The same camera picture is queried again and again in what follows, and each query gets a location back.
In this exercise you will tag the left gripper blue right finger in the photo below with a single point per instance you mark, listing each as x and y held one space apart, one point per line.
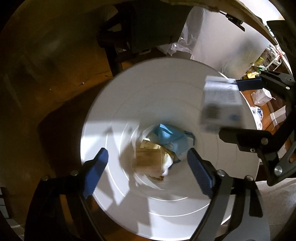
201 171

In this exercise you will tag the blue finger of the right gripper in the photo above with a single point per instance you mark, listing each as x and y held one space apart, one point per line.
245 139
250 84

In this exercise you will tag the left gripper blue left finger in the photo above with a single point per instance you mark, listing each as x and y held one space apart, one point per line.
93 171

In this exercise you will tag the white grey carton box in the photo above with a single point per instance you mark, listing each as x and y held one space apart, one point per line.
222 105

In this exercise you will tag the brown cardboard box trash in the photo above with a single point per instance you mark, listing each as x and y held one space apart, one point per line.
149 160

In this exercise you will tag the white round trash bin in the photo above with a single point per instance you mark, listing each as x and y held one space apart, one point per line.
158 101

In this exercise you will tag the white crumpled paper bag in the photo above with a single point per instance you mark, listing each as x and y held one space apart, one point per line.
261 97

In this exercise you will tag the blue plastic wrapper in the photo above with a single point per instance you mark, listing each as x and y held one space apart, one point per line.
174 139

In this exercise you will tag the large clear plastic bag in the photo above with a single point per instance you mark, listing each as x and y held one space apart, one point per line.
210 38

